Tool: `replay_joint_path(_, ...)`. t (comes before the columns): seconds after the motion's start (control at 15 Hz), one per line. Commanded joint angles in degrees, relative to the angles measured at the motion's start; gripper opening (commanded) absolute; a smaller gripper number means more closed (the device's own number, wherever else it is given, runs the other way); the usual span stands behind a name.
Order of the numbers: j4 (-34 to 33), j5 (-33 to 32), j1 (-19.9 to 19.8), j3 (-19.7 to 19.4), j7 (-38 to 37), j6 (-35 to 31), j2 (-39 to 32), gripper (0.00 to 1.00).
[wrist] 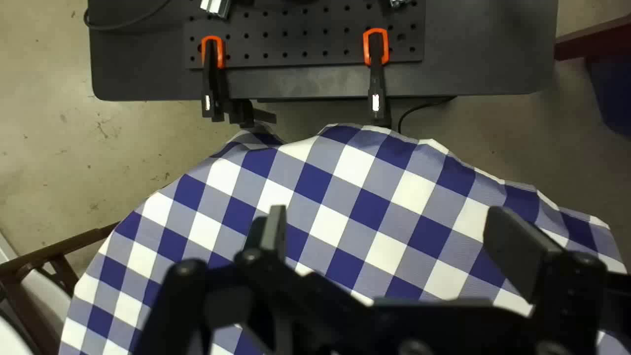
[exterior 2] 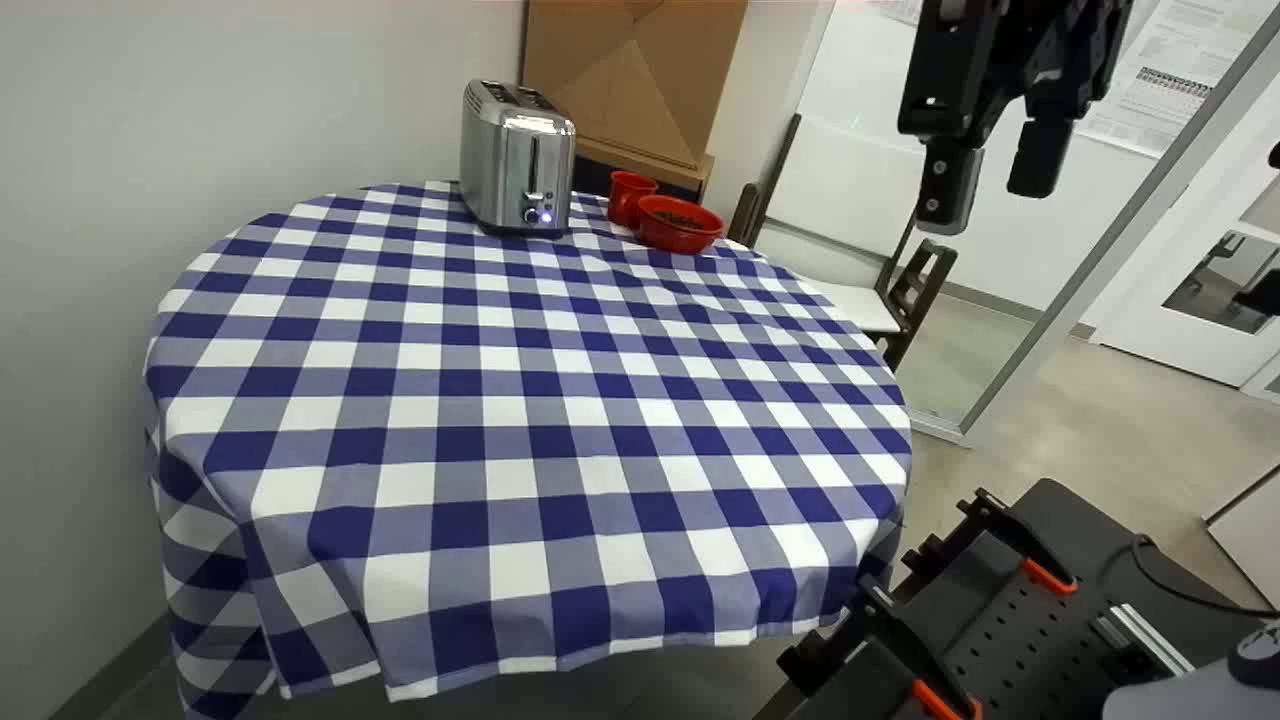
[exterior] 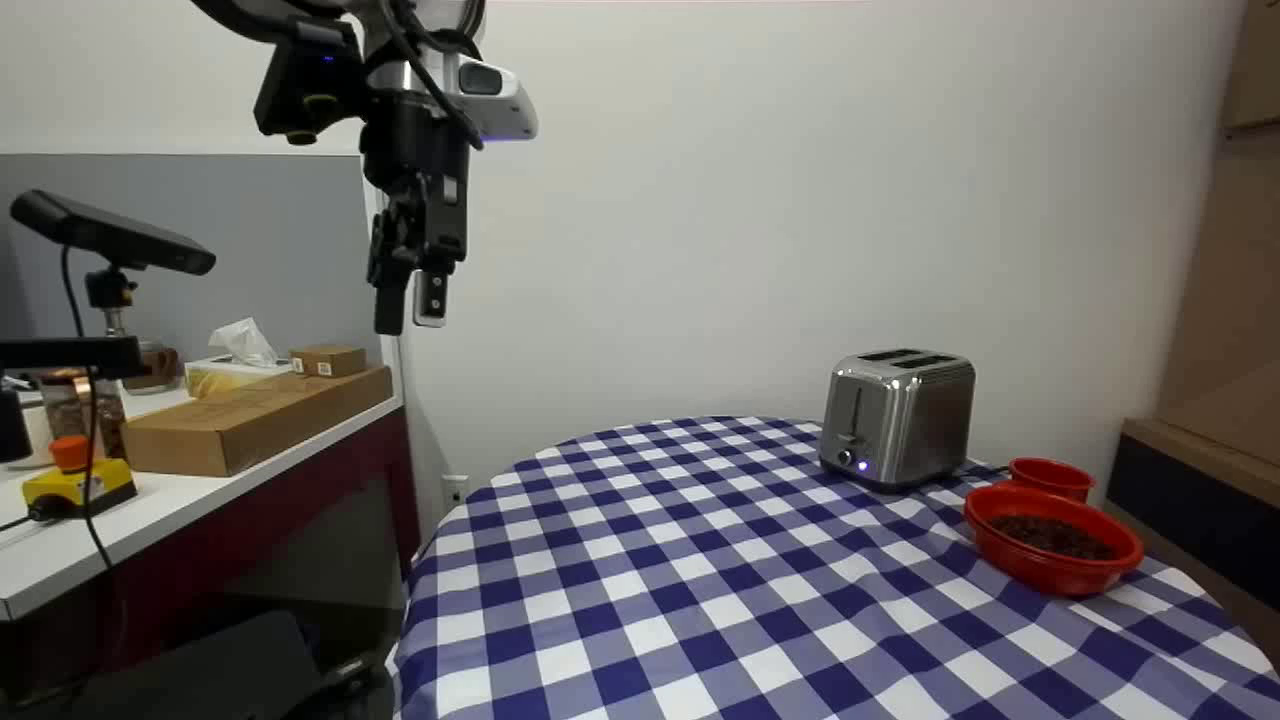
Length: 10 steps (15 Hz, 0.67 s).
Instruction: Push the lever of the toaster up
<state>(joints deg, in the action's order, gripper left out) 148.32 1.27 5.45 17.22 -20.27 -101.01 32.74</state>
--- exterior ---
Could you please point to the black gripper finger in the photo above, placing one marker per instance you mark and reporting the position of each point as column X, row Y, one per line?
column 435, row 299
column 389, row 285

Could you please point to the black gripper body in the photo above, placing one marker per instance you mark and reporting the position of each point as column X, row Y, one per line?
column 418, row 145

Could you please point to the silver two-slot toaster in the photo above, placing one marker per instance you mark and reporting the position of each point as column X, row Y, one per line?
column 920, row 426

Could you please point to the small wooden block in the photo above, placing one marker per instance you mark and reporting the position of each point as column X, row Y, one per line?
column 328, row 362

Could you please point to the grey partition panel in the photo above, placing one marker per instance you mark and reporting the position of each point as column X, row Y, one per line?
column 267, row 241

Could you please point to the tissue box with white tissue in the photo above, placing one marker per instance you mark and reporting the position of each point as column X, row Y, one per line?
column 240, row 350

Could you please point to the flat brown cardboard box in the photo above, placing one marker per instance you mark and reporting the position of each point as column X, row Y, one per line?
column 253, row 423

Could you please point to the small brown box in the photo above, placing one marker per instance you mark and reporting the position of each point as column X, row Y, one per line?
column 160, row 362

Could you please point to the white top side desk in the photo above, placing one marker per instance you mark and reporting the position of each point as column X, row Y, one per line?
column 172, row 500

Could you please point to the black flat device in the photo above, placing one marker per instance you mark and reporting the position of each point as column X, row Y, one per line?
column 66, row 352

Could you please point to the brown jar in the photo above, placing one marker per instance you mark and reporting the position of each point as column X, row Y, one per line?
column 71, row 407

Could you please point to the yellow tool with orange cap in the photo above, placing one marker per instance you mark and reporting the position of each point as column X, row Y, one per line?
column 82, row 484

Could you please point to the blue white checkered tablecloth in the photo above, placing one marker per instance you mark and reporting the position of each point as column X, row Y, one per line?
column 695, row 586

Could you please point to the black mug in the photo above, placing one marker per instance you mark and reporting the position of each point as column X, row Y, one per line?
column 10, row 426

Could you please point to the black chair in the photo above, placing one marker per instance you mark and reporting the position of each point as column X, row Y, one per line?
column 240, row 664

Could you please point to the large red bowl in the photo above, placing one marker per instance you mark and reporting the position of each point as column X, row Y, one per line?
column 1012, row 561

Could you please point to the dark coffee beans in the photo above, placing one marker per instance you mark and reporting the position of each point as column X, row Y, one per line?
column 1063, row 538

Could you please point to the wooden cabinet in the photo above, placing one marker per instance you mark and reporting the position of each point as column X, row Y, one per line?
column 1227, row 335

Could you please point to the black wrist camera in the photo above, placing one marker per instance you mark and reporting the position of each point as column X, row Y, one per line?
column 305, row 84

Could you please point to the black camera stand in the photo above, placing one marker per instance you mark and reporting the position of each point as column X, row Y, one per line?
column 112, row 285

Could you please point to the black bar camera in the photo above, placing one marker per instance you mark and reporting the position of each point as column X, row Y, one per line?
column 106, row 233

